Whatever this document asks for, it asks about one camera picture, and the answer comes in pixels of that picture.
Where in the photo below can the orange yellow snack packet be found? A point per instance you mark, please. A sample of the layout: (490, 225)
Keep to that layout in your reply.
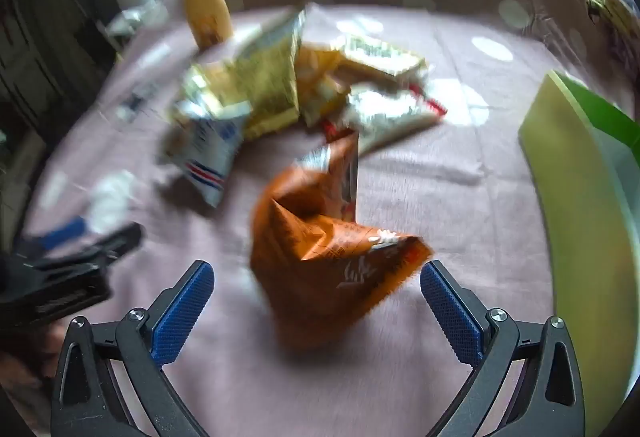
(320, 82)

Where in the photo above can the white cloth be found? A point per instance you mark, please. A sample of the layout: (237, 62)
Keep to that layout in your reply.
(135, 24)

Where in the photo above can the yellow bear bottle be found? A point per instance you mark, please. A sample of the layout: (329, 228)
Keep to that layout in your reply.
(205, 12)

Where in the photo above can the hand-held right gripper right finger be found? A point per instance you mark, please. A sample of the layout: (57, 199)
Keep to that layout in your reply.
(450, 317)

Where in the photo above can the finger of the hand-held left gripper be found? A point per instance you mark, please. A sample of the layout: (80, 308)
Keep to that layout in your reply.
(112, 242)
(62, 233)

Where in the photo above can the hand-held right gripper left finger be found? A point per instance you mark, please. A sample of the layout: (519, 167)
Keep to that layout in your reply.
(182, 312)

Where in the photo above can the pink polka dot blanket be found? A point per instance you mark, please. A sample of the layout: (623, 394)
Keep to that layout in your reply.
(425, 217)

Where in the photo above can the flat green yellow snack packet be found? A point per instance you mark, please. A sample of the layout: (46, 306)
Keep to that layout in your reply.
(380, 57)

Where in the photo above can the green cardboard box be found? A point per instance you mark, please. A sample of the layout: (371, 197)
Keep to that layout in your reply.
(575, 197)

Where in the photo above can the large yellow snack bag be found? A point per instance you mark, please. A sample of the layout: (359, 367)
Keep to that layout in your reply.
(270, 82)

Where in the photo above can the red edged snack packet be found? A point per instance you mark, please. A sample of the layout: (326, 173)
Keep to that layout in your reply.
(390, 117)

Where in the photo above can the orange snack bag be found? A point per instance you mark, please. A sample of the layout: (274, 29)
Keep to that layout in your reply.
(310, 267)

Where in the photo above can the white blue striped snack packet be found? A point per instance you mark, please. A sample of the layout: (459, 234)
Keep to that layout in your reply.
(210, 152)

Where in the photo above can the pile of folded clothes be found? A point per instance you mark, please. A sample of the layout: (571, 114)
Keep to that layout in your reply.
(607, 12)

